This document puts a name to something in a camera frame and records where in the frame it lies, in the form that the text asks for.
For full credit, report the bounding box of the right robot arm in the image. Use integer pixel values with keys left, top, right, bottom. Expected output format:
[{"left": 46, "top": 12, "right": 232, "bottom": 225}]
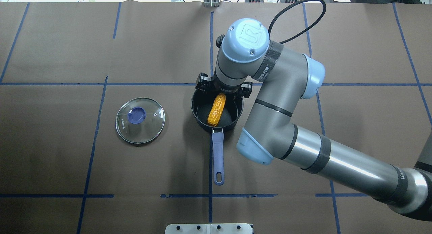
[{"left": 191, "top": 18, "right": 431, "bottom": 221}]

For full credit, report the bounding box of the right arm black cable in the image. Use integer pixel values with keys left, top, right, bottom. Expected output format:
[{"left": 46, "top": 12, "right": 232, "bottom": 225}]
[{"left": 268, "top": 0, "right": 327, "bottom": 44}]

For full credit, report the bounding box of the right arm camera mount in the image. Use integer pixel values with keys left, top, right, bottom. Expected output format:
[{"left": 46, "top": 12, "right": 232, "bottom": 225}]
[{"left": 216, "top": 34, "right": 225, "bottom": 48}]

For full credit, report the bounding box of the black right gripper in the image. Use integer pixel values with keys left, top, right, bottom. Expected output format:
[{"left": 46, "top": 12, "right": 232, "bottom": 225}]
[{"left": 196, "top": 73, "right": 253, "bottom": 98}]

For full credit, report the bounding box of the glass lid blue knob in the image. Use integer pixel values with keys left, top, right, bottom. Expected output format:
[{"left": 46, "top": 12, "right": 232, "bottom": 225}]
[{"left": 115, "top": 97, "right": 165, "bottom": 144}]

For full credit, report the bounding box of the yellow corn cob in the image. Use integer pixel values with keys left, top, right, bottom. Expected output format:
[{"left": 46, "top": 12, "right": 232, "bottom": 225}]
[{"left": 207, "top": 93, "right": 226, "bottom": 127}]

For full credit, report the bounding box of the dark blue saucepan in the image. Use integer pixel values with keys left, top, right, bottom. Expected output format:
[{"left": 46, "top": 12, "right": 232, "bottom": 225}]
[{"left": 190, "top": 89, "right": 244, "bottom": 186}]

